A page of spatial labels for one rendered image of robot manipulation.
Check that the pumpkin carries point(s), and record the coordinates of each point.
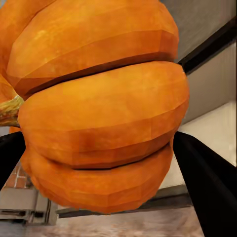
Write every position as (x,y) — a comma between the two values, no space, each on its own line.
(93,87)

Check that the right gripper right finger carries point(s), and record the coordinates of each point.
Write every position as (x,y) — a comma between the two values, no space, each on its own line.
(212,184)

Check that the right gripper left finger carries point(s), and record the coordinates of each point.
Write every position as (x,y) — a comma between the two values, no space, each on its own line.
(12,147)

